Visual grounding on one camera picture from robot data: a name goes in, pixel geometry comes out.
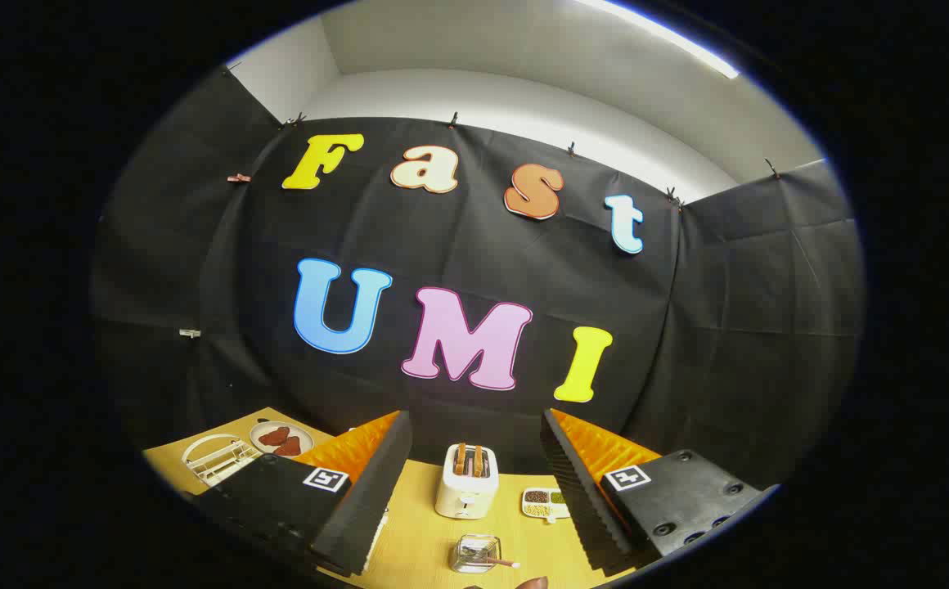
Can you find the small plate with meat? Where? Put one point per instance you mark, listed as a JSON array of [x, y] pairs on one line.
[[304, 433]]

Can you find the toasted bread slice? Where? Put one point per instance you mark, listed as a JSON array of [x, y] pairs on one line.
[[460, 458], [479, 460]]

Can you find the white toaster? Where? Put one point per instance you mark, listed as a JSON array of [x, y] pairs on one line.
[[466, 491]]

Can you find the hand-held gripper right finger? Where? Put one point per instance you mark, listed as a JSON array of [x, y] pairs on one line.
[[577, 499]]

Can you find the white divided tray with grains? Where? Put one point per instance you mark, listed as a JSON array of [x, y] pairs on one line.
[[536, 509]]

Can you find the red meat slice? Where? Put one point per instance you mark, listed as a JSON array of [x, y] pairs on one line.
[[288, 447], [274, 436]]

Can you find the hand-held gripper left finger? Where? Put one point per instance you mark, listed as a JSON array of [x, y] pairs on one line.
[[376, 491]]

